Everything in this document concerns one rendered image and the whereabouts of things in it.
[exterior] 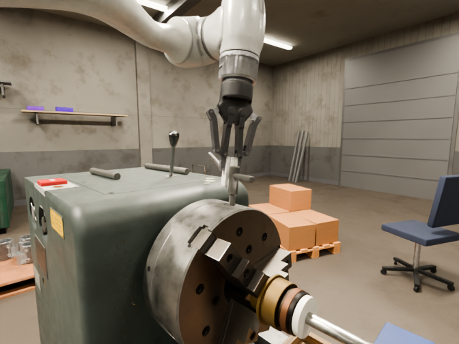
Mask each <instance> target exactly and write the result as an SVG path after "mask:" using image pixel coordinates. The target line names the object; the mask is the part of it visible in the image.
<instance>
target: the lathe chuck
mask: <svg viewBox="0 0 459 344"><path fill-rule="evenodd" d="M225 204H229V202H226V201H215V202H212V203H207V204H205V205H203V206H201V207H199V208H197V209H196V210H194V211H192V212H191V213H190V214H189V215H187V216H186V217H185V218H184V219H183V220H182V221H181V222H180V223H179V224H178V225H177V226H176V228H175V229H174V230H173V231H172V232H171V234H170V236H169V237H168V238H167V241H166V242H165V244H164V246H163V248H162V250H161V252H160V254H159V256H158V259H157V262H156V265H155V268H154V273H153V277H152V288H151V297H152V307H153V310H154V314H155V316H156V319H157V321H158V322H159V324H160V325H161V327H162V328H163V329H164V330H165V331H166V332H167V333H168V334H169V335H170V333H169V332H168V330H167V329H166V327H165V326H167V327H168V328H169V329H170V331H171V332H172V334H173V335H174V337H175V338H176V339H174V338H173V337H172V336H171V335H170V336H171V337H172V338H173V339H174V340H175V341H177V342H178V343H179V344H219V340H220V337H221V332H222V329H223V324H224V321H225V316H226V313H227V309H228V306H229V302H228V301H227V300H226V299H225V293H234V294H236V295H238V296H239V297H244V298H245V299H247V300H248V301H250V294H249V293H247V292H245V291H243V290H241V289H239V288H237V287H236V286H234V285H232V284H230V283H229V282H227V281H226V279H225V278H224V277H223V276H222V275H221V273H220V272H219V271H218V270H217V269H216V268H215V267H214V266H213V265H212V264H211V262H210V261H209V260H208V259H207V258H206V256H205V255H204V254H203V253H202V252H201V251H200V250H199V249H198V247H196V246H193V247H192V248H190V247H191V245H190V243H191V242H192V241H193V240H194V238H195V237H196V236H197V234H198V233H199V232H200V231H201V229H204V228H205V227H207V230H208V231H210V232H212V233H213V235H214V236H215V237H216V238H219V239H221V240H224V241H226V242H229V243H231V244H232V245H233V246H234V248H235V249H236V250H237V251H238V253H239V254H240V256H241V257H243V258H245V259H248V260H249V261H250V262H251V263H252V264H254V263H255V262H257V261H258V260H260V259H261V258H263V257H264V256H265V255H267V254H268V253H269V252H271V251H272V250H273V249H275V248H276V247H278V246H279V245H280V244H281V240H280V237H279V232H278V230H277V228H276V226H275V224H274V222H273V220H272V219H271V218H270V217H269V216H268V215H267V214H266V213H264V212H263V211H261V210H257V209H254V208H251V207H246V206H243V205H238V204H235V205H238V206H226V205H225Z"/></svg>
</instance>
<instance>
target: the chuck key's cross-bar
mask: <svg viewBox="0 0 459 344"><path fill-rule="evenodd" d="M208 155H209V157H210V158H211V159H212V160H213V162H214V163H215V164H216V165H217V166H218V167H219V161H218V160H217V159H216V158H215V156H214V155H213V154H212V153H211V152H209V153H208ZM233 178H234V179H237V180H242V181H246V182H251V183H253V182H254V181H255V178H254V177H253V176H249V175H242V174H237V173H235V174H233Z"/></svg>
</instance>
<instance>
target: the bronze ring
mask: <svg viewBox="0 0 459 344"><path fill-rule="evenodd" d="M305 295H309V293H307V292H306V291H304V290H302V289H299V288H298V286H297V285H296V284H294V283H291V282H290V281H287V280H286V279H285V278H284V276H282V275H280V274H275V275H273V276H271V277H270V278H269V279H268V280H267V281H266V282H265V284H264V285H263V287H262V289H261V291H260V294H259V296H258V298H255V297H254V296H252V295H250V303H251V306H252V307H253V308H254V309H255V310H256V315H257V319H258V321H259V322H260V323H261V324H263V325H265V326H267V325H269V326H271V327H273V328H274V329H276V330H278V331H284V332H286V333H287V334H289V335H292V336H295V335H294V334H293V331H292V316H293V313H294V310H295V308H296V305H297V304H298V301H299V300H300V299H301V298H302V297H303V296H305ZM309 296H310V295H309Z"/></svg>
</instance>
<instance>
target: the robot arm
mask: <svg viewBox="0 0 459 344"><path fill-rule="evenodd" d="M0 8H38V9H50V10H64V11H69V12H76V13H80V14H84V15H88V16H91V17H94V18H97V19H98V20H101V21H102V22H104V23H106V24H108V25H110V26H112V27H113V28H115V29H117V30H118V31H120V32H122V33H123V34H125V35H127V36H128V37H130V38H132V39H134V40H135V41H137V42H138V43H140V44H142V45H144V46H147V47H149V48H153V49H155V50H158V51H161V52H164V54H165V56H166V58H167V59H168V60H169V62H171V63H172V64H173V65H175V66H178V67H180V68H197V67H201V66H207V65H210V64H212V63H215V62H217V61H219V77H218V79H219V81H220V82H221V89H220V97H219V103H218V104H217V107H216V108H214V109H210V110H208V111H207V112H206V114H207V116H208V119H209V121H210V133H211V141H212V152H213V153H214V154H217V155H219V157H220V160H219V170H220V171H222V178H221V186H222V187H225V188H227V185H228V178H229V171H230V166H234V167H240V170H241V160H242V158H244V157H246V156H249V155H250V152H251V148H252V145H253V140H254V137H255V133H256V130H257V126H258V124H259V123H260V122H261V120H262V118H261V117H260V116H257V115H256V114H255V113H253V108H252V106H251V103H252V98H253V85H255V84H256V83H257V79H258V66H259V58H260V53H261V50H262V47H263V43H264V35H265V26H266V13H265V4H264V0H222V3H221V6H220V7H219V8H217V10H216V11H215V12H214V13H212V14H211V15H209V16H206V17H199V16H184V17H179V16H175V17H173V18H171V19H170V20H169V21H168V22H167V24H165V23H158V22H156V21H154V20H153V19H152V18H151V17H150V16H149V14H148V13H147V12H146V11H145V10H144V9H143V8H142V7H141V5H140V4H139V3H138V2H137V0H0ZM218 112H219V114H220V116H221V118H222V120H223V134H222V139H221V148H220V143H219V129H218V121H217V117H218ZM249 117H250V120H249V122H250V124H249V127H248V131H247V135H246V138H245V142H244V145H243V131H244V127H245V122H246V121H247V119H248V118H249ZM232 124H234V128H235V144H234V157H231V164H230V157H227V153H228V148H229V143H230V134H231V129H232Z"/></svg>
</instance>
